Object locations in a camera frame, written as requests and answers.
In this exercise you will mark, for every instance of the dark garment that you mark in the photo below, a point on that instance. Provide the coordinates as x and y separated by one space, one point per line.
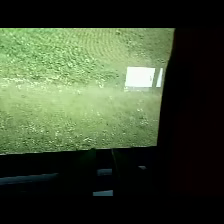
195 110

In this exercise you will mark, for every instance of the silver frame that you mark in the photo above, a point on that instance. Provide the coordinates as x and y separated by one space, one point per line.
26 180

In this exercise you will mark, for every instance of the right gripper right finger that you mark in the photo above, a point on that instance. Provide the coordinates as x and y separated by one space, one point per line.
126 176

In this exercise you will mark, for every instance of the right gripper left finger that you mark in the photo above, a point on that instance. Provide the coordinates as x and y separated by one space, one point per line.
81 176

